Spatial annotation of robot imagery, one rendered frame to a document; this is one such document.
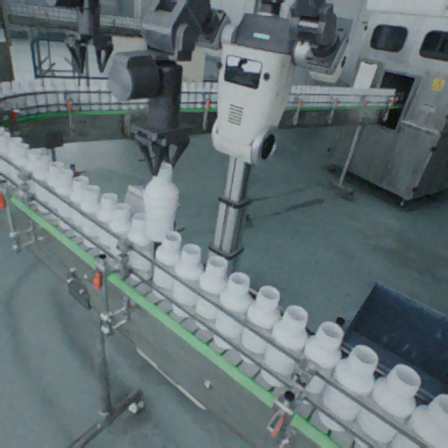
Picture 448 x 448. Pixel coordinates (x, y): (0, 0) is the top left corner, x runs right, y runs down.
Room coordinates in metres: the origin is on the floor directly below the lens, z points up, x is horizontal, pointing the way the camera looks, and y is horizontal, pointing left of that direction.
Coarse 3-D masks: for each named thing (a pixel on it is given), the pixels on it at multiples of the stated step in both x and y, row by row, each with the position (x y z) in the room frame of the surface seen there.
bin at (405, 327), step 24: (384, 288) 0.82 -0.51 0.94; (360, 312) 0.77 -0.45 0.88; (384, 312) 0.80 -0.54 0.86; (408, 312) 0.77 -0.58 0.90; (432, 312) 0.74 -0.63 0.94; (360, 336) 0.81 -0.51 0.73; (384, 336) 0.79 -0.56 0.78; (408, 336) 0.76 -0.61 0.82; (432, 336) 0.73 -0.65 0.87; (384, 360) 0.73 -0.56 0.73; (408, 360) 0.74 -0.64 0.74; (432, 360) 0.71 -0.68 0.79; (432, 384) 0.67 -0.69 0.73
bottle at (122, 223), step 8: (120, 208) 0.69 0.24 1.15; (128, 208) 0.68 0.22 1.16; (120, 216) 0.66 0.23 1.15; (128, 216) 0.67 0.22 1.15; (112, 224) 0.66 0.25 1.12; (120, 224) 0.66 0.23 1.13; (128, 224) 0.66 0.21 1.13; (120, 232) 0.65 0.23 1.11; (128, 232) 0.66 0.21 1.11; (112, 240) 0.65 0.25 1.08; (112, 248) 0.65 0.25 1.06; (128, 264) 0.66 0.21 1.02
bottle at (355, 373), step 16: (352, 352) 0.36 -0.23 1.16; (368, 352) 0.37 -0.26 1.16; (336, 368) 0.36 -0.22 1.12; (352, 368) 0.35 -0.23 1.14; (368, 368) 0.34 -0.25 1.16; (352, 384) 0.33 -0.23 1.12; (368, 384) 0.34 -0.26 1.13; (320, 400) 0.36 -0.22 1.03; (336, 400) 0.34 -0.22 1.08; (352, 400) 0.33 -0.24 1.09; (320, 416) 0.35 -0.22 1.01; (352, 416) 0.33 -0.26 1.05
